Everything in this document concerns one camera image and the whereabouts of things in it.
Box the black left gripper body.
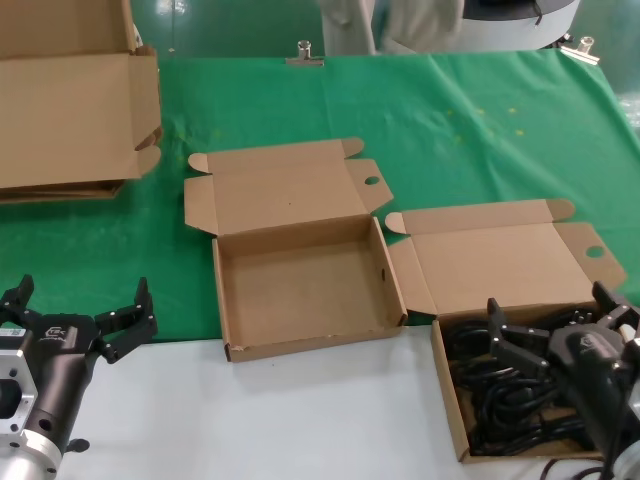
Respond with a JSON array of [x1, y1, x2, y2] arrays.
[[22, 312, 104, 446]]

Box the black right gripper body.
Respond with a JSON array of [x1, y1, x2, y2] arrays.
[[548, 322, 626, 451]]

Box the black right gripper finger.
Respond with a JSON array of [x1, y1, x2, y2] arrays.
[[592, 282, 640, 331], [487, 297, 551, 377]]

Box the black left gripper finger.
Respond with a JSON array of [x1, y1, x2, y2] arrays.
[[94, 277, 159, 365], [0, 273, 39, 329]]

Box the open brown cardboard mailer box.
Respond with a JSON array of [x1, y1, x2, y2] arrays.
[[183, 137, 409, 363], [384, 198, 629, 464]]

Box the large open cardboard box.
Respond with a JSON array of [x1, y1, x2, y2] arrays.
[[0, 0, 164, 189]]

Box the green table cloth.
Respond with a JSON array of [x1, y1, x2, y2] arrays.
[[0, 49, 640, 346]]

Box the silver binder clip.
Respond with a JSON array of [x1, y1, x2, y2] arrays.
[[559, 35, 600, 65], [285, 40, 325, 68]]

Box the white wheeled robot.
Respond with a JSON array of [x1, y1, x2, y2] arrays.
[[452, 0, 584, 52]]

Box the person in white clothing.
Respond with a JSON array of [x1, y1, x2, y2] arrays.
[[322, 0, 466, 56]]

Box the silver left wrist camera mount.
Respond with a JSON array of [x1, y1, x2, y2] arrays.
[[0, 327, 40, 437]]

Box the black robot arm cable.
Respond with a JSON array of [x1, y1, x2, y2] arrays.
[[542, 449, 619, 480]]

